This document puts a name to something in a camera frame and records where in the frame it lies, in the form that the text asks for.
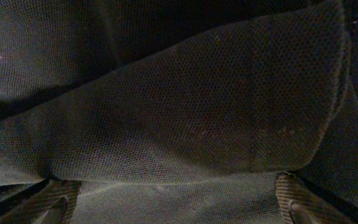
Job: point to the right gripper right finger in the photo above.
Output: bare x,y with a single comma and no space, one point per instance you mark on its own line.
299,205

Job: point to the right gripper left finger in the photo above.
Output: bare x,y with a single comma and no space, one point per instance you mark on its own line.
55,199

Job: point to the black polo shirt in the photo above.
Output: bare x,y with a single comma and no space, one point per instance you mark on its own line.
180,111

